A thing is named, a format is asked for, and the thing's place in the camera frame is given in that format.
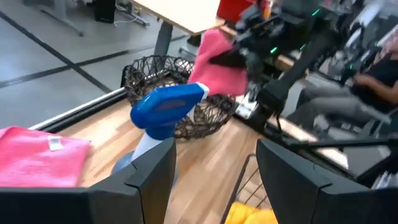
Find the pink microfiber towel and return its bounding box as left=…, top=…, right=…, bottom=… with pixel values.
left=0, top=125, right=93, bottom=188
left=187, top=29, right=250, bottom=96

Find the blue-capped spray bottle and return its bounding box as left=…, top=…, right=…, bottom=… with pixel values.
left=111, top=82, right=210, bottom=184

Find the person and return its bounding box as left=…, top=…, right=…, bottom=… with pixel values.
left=287, top=32, right=398, bottom=127

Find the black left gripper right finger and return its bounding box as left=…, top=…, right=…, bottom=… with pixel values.
left=256, top=138, right=398, bottom=224

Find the dark wire mesh basket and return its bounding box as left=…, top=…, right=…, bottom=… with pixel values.
left=122, top=55, right=238, bottom=140

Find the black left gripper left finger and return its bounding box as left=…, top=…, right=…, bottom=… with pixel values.
left=0, top=137, right=177, bottom=224

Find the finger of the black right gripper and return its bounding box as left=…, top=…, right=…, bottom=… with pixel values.
left=208, top=49, right=249, bottom=69

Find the yellow microfiber towel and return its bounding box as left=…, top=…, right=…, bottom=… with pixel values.
left=223, top=201, right=279, bottom=224

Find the white floor cable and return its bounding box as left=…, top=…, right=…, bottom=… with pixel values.
left=113, top=12, right=140, bottom=28

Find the orange bottle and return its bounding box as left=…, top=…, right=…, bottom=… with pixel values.
left=262, top=0, right=274, bottom=20

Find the red plastic bin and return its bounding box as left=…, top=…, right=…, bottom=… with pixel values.
left=216, top=0, right=256, bottom=24

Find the black computer tower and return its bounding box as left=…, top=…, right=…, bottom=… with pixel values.
left=94, top=0, right=117, bottom=24

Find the light wood background table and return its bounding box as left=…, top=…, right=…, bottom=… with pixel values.
left=130, top=0, right=226, bottom=57

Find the black wire basket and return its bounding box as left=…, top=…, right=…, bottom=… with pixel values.
left=220, top=153, right=272, bottom=224

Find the black aluminium table frame rail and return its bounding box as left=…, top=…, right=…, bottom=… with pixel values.
left=29, top=86, right=129, bottom=134

